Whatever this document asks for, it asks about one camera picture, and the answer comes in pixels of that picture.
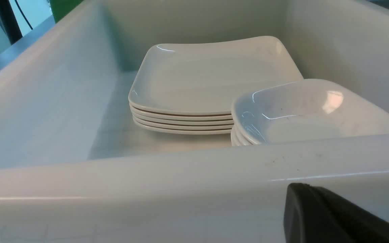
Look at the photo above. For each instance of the lower stacked white bowls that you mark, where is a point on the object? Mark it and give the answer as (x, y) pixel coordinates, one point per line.
(237, 139)

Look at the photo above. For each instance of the top stacked white square plate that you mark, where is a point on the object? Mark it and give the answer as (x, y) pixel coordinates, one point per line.
(204, 79)

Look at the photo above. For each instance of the top stacked white bowl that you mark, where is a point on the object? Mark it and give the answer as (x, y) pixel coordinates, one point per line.
(311, 109)

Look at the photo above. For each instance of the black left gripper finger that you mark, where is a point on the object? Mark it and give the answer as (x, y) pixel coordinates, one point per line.
(315, 214)

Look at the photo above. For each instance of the lower stacked white plates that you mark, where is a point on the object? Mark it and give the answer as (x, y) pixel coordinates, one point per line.
(178, 124)

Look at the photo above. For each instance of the large white plastic bin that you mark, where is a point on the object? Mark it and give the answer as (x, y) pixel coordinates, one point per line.
(75, 168)

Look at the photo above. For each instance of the green backdrop cloth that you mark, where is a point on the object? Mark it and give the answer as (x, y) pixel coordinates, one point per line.
(61, 8)

